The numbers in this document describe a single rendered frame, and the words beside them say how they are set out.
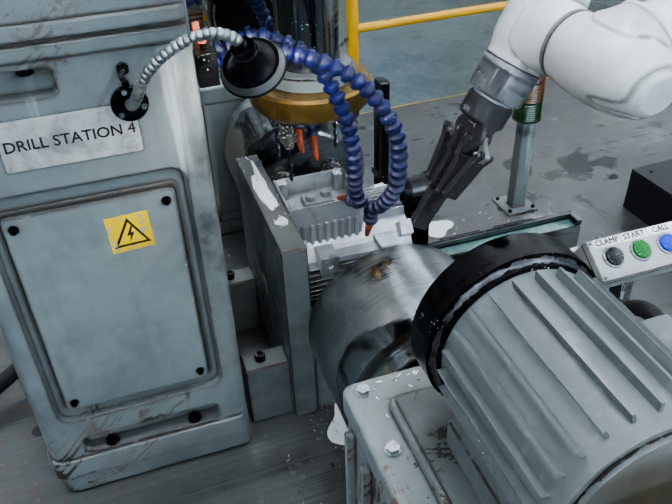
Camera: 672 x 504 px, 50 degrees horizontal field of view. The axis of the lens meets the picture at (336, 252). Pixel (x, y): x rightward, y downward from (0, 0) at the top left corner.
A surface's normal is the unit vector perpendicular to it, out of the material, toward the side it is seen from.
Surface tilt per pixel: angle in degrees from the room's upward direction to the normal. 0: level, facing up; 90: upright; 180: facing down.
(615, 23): 23
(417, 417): 0
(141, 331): 90
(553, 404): 41
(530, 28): 64
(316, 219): 90
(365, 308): 36
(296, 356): 90
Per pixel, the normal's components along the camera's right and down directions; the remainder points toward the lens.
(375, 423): -0.03, -0.81
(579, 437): -0.64, -0.47
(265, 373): 0.33, 0.55
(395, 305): -0.30, -0.71
